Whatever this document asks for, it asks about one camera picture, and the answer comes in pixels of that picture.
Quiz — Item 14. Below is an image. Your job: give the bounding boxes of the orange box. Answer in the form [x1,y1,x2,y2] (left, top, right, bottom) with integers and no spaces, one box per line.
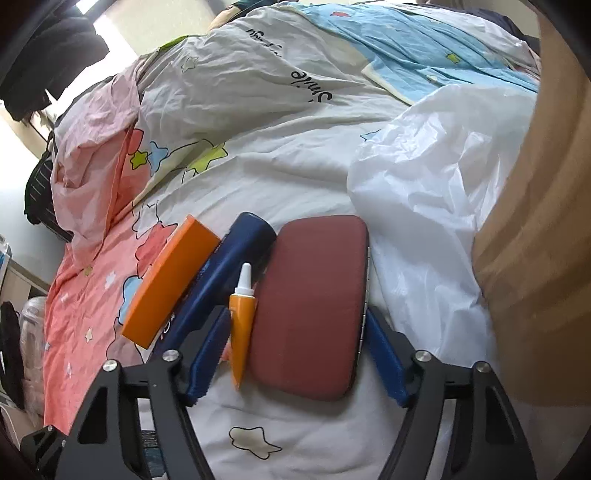
[121,215,222,349]

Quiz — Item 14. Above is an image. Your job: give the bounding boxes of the white plastic bag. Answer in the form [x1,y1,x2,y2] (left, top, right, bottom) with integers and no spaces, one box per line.
[346,85,539,356]

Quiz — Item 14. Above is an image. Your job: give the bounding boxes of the printed star quilt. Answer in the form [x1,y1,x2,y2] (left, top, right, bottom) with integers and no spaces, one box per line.
[42,0,541,480]

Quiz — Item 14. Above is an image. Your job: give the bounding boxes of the dark blue bottle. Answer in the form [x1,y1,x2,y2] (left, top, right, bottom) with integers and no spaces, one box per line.
[153,212,277,361]

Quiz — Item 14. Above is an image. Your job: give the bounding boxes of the brown wooden headboard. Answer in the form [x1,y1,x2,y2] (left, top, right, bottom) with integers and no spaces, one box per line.
[473,0,591,407]

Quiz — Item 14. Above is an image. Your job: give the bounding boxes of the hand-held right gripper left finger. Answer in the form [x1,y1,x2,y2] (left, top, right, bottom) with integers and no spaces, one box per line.
[58,306,233,480]

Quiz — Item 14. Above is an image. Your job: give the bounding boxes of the clear plastic water jug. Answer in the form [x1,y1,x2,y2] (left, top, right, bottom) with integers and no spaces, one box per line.
[18,296,49,418]

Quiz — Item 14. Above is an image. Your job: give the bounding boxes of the maroon glasses case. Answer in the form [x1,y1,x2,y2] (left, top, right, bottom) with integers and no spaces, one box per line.
[247,215,370,401]

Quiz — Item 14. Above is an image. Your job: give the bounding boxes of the dark striped cloth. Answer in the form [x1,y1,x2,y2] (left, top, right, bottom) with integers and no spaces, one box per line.
[24,134,75,243]

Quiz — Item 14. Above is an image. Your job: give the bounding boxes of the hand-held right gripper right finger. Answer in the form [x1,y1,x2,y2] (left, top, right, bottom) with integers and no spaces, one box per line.
[366,308,539,480]

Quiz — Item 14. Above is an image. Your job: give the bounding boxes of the orange tube with white cap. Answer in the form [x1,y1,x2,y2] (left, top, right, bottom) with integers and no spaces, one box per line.
[229,263,256,391]

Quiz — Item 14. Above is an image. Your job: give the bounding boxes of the black bag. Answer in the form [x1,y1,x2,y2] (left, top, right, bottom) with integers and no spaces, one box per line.
[0,301,26,411]

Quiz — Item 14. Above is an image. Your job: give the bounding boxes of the black hanging clothes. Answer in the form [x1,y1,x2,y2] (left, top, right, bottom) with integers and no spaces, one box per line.
[0,0,112,121]

